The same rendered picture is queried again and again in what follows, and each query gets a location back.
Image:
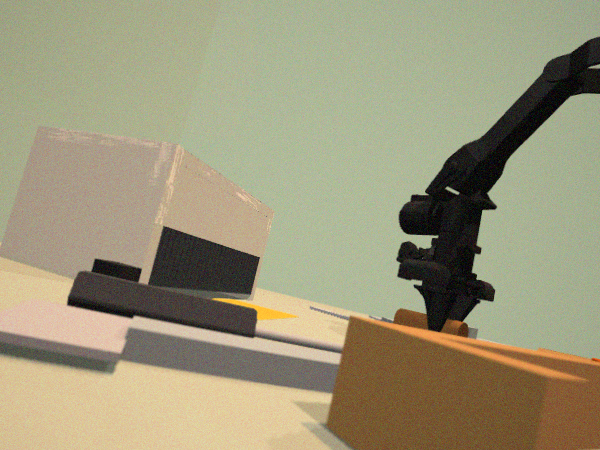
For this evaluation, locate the beige cabinet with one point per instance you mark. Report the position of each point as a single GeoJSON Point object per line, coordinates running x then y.
{"type": "Point", "coordinates": [136, 209]}

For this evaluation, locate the brown rectangular block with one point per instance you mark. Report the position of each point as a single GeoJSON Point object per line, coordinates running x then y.
{"type": "Point", "coordinates": [403, 388]}

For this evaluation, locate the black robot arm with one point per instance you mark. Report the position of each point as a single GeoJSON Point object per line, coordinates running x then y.
{"type": "Point", "coordinates": [477, 165]}

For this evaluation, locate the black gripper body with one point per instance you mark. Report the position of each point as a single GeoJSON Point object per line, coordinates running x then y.
{"type": "Point", "coordinates": [452, 269]}

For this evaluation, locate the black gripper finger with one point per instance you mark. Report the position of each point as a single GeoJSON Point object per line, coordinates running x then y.
{"type": "Point", "coordinates": [462, 308]}
{"type": "Point", "coordinates": [439, 303]}

